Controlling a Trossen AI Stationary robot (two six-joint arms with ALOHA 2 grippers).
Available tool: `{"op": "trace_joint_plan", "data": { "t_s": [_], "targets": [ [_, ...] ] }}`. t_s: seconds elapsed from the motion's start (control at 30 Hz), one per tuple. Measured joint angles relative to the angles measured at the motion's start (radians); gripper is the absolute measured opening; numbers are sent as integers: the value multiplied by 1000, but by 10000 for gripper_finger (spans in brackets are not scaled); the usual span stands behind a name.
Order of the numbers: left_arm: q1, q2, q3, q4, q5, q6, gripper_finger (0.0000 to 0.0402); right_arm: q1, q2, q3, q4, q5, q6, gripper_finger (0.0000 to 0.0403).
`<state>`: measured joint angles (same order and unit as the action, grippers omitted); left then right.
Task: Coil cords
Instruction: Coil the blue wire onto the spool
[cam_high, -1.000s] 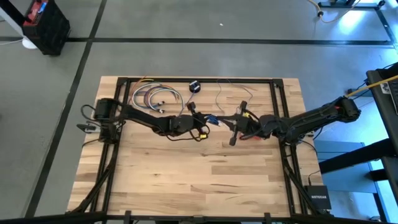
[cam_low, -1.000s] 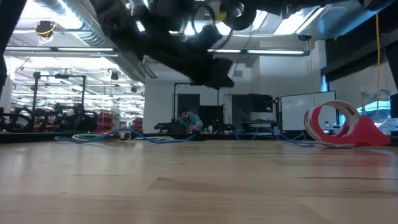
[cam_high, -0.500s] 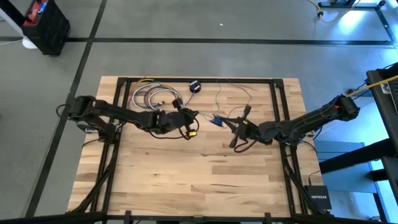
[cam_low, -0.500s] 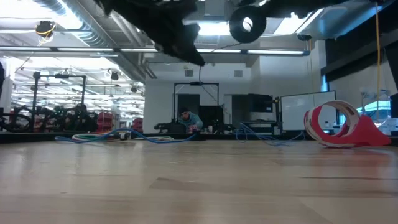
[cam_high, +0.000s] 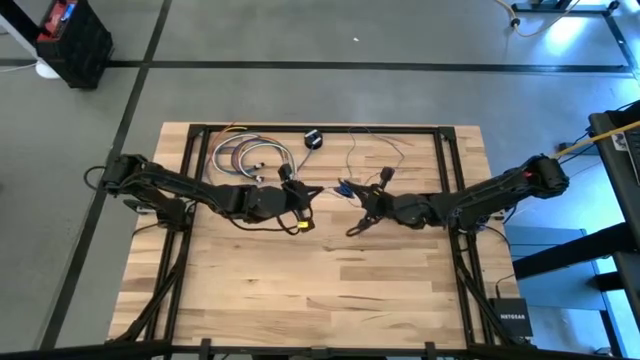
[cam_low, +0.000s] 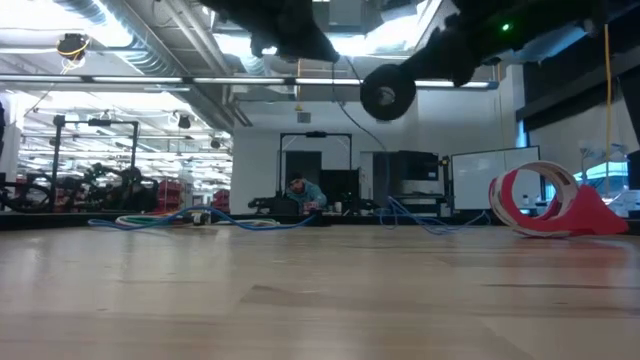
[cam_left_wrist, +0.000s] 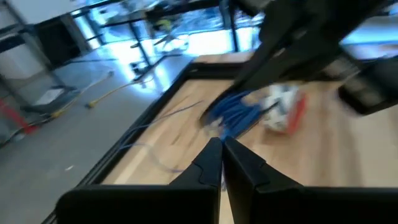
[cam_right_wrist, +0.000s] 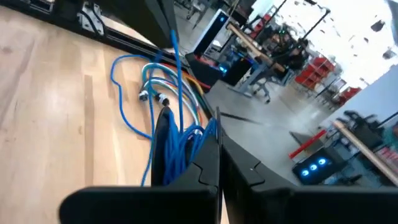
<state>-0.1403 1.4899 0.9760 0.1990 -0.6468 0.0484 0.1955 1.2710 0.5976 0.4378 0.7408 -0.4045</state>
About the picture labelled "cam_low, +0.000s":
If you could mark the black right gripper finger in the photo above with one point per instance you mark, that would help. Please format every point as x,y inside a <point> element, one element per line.
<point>440,57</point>

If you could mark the black cabinet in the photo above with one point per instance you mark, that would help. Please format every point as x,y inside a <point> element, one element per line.
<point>420,167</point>

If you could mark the person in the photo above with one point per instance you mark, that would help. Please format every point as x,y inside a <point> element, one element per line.
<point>132,176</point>
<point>305,192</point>

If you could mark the black ceiling device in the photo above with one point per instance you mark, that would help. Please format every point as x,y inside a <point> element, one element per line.
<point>72,45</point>

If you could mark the white whiteboard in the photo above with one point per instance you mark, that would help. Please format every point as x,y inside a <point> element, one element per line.
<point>480,175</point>

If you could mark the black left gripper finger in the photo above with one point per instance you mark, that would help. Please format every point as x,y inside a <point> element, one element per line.
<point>312,50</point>

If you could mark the red tape dispenser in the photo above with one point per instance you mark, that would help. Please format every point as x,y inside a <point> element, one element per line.
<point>590,215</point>

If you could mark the long light bar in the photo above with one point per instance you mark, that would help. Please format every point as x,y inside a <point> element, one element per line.
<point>150,79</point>

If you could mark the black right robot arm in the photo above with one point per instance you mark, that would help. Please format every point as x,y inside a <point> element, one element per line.
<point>570,12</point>

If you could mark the silver ventilation duct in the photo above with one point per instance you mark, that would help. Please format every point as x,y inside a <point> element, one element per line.
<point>150,55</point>

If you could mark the background robot rig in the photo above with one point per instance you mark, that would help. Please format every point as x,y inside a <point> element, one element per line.
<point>100,192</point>

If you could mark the red tool cabinet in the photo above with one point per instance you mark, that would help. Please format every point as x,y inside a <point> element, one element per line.
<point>170,195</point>

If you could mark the black metal table frame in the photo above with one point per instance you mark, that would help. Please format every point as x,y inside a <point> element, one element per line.
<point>40,220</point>

